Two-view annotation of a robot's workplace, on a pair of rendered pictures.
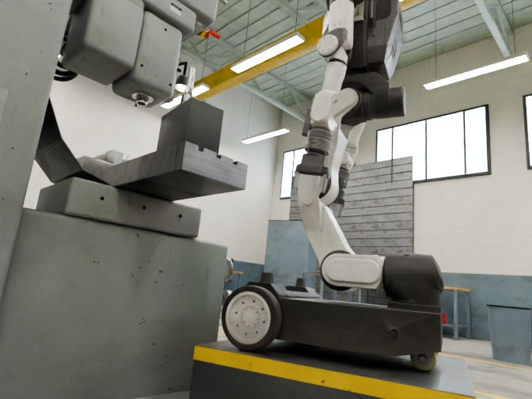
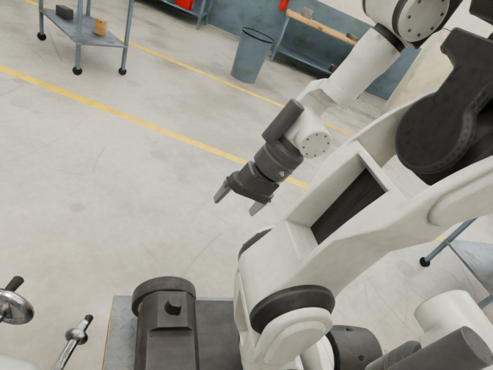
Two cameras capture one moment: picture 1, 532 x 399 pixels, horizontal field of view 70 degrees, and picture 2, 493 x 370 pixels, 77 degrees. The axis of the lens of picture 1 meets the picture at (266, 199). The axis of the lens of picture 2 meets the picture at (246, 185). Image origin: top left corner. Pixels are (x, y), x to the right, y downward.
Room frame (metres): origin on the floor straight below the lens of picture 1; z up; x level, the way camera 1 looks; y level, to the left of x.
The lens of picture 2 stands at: (1.34, 0.18, 1.43)
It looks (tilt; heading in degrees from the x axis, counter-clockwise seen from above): 34 degrees down; 307
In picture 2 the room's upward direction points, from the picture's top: 25 degrees clockwise
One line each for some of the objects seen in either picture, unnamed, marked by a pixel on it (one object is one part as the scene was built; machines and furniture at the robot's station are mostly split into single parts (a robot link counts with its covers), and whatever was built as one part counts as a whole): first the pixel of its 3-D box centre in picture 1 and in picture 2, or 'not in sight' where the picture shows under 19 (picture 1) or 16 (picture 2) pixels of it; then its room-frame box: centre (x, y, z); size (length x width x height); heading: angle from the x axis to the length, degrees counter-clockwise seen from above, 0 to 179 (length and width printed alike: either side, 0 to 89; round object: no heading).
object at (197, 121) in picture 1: (188, 137); not in sight; (1.19, 0.28, 1.06); 0.22 x 0.12 x 0.20; 38
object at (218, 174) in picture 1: (119, 190); not in sight; (1.48, 0.58, 0.92); 1.24 x 0.23 x 0.08; 45
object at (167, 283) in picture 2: not in sight; (164, 299); (1.75, -0.22, 0.50); 0.20 x 0.05 x 0.20; 64
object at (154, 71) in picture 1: (147, 61); not in sight; (1.43, 0.55, 1.47); 0.21 x 0.19 x 0.32; 45
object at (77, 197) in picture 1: (121, 214); not in sight; (1.44, 0.54, 0.82); 0.50 x 0.35 x 0.12; 135
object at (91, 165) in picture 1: (118, 173); not in sight; (1.58, 0.65, 1.01); 0.35 x 0.15 x 0.11; 136
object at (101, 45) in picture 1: (102, 38); not in sight; (1.30, 0.68, 1.47); 0.24 x 0.19 x 0.26; 45
